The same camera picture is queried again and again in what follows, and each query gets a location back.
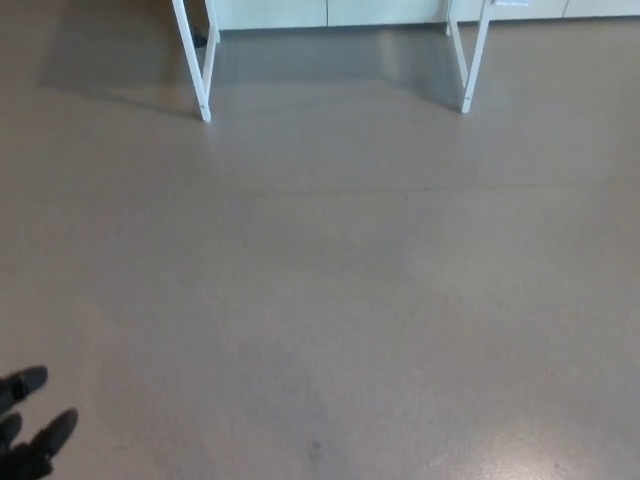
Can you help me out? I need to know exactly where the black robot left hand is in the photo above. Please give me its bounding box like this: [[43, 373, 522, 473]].
[[0, 365, 80, 480]]

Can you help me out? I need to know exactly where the white cabinet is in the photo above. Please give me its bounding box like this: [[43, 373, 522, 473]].
[[217, 0, 640, 30]]

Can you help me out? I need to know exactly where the white desk leg frame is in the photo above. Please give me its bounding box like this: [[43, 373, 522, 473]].
[[171, 0, 222, 123], [445, 0, 494, 115]]

